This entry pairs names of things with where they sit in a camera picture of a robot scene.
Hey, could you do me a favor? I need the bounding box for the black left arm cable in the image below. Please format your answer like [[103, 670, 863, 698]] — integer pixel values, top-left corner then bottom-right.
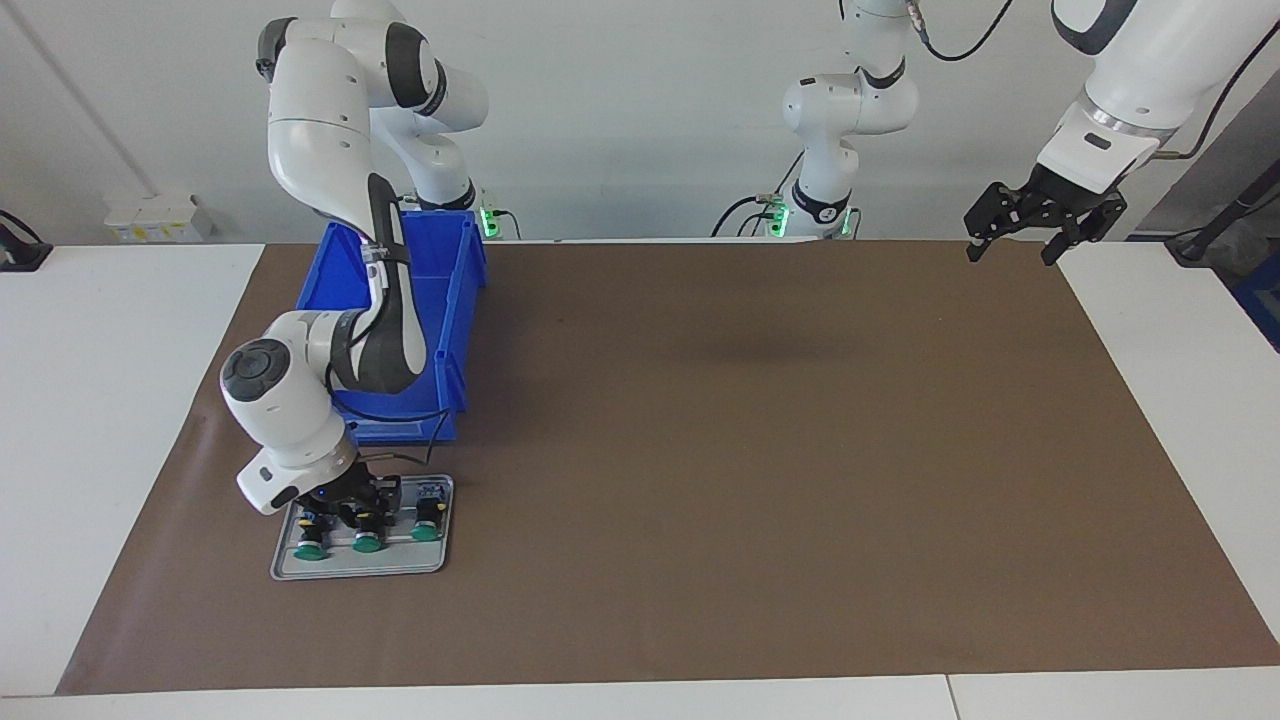
[[905, 0, 1280, 161]]

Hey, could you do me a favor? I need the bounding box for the blue crate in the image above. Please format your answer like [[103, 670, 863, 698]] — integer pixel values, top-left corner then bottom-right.
[[1232, 250, 1280, 353]]

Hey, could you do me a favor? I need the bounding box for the silver metal tray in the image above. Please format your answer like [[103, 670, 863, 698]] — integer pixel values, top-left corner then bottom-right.
[[270, 474, 456, 581]]

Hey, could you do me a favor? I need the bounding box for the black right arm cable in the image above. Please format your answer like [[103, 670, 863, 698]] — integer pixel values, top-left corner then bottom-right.
[[325, 175, 451, 471]]

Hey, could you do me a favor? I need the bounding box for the black stand pole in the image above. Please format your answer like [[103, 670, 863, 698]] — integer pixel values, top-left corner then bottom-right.
[[1165, 160, 1280, 266]]

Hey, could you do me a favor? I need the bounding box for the black table clamp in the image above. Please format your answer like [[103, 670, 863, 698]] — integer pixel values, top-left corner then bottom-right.
[[0, 210, 53, 273]]

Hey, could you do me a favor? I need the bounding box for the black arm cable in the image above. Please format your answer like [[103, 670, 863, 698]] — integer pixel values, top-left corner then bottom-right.
[[905, 0, 1280, 161], [325, 175, 451, 471]]

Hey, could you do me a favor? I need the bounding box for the brown paper table mat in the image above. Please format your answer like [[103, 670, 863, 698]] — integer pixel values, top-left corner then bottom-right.
[[55, 240, 1280, 696]]

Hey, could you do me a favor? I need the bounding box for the black left base cable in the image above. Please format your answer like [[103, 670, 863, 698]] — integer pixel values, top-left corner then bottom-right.
[[712, 150, 801, 239]]

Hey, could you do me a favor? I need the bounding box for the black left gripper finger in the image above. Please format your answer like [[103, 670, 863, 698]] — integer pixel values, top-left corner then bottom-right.
[[1042, 195, 1128, 266], [965, 182, 1031, 263]]

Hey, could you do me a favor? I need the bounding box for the blue plastic storage bin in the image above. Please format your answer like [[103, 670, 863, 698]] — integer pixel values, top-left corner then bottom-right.
[[297, 210, 489, 446]]

